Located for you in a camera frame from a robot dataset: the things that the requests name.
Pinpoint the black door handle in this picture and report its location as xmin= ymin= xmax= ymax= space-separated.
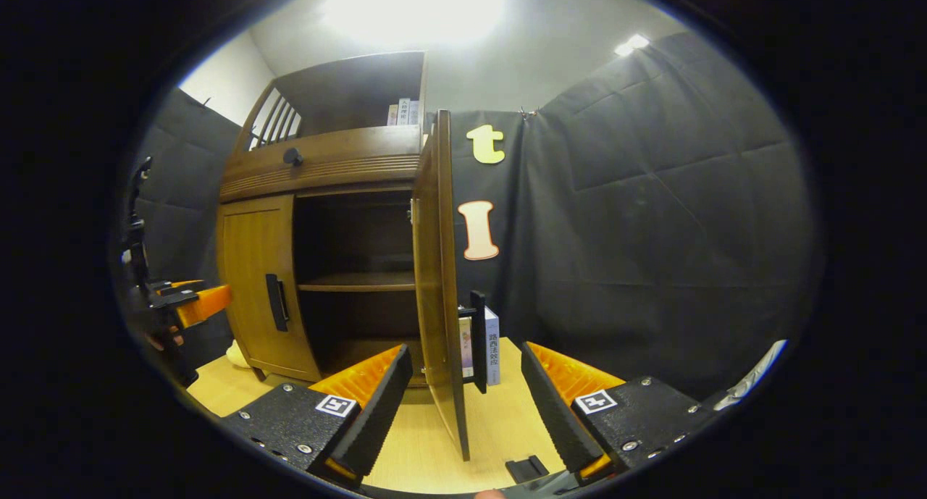
xmin=458 ymin=290 xmax=488 ymax=395
xmin=265 ymin=273 xmax=290 ymax=333

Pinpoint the wooden double-door shoe cabinet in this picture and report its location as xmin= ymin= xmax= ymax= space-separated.
xmin=216 ymin=50 xmax=428 ymax=387

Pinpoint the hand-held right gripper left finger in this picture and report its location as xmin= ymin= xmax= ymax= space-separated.
xmin=221 ymin=343 xmax=414 ymax=485

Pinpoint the large rectangular ceiling light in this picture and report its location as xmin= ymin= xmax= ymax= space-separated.
xmin=319 ymin=0 xmax=511 ymax=47

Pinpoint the white blue book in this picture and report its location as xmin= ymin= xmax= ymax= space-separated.
xmin=484 ymin=307 xmax=501 ymax=387

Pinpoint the wooden cabinet drawer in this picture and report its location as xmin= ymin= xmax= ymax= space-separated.
xmin=219 ymin=126 xmax=422 ymax=203

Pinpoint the white crumpled sheet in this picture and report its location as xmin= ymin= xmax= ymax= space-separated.
xmin=713 ymin=340 xmax=788 ymax=411

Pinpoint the white pink book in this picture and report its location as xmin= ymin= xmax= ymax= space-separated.
xmin=459 ymin=316 xmax=474 ymax=379

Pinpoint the wooden inner shelf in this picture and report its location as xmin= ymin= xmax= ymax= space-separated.
xmin=297 ymin=271 xmax=417 ymax=293

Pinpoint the small black plastic block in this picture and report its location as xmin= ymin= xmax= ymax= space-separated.
xmin=505 ymin=455 xmax=550 ymax=485

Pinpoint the wooden cabinet door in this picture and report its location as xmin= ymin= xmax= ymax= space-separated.
xmin=411 ymin=109 xmax=471 ymax=462
xmin=219 ymin=195 xmax=323 ymax=382

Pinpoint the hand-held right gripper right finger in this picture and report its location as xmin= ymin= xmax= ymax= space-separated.
xmin=520 ymin=341 xmax=721 ymax=482

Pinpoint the black backdrop cloth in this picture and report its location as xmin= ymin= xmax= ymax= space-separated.
xmin=127 ymin=30 xmax=823 ymax=402

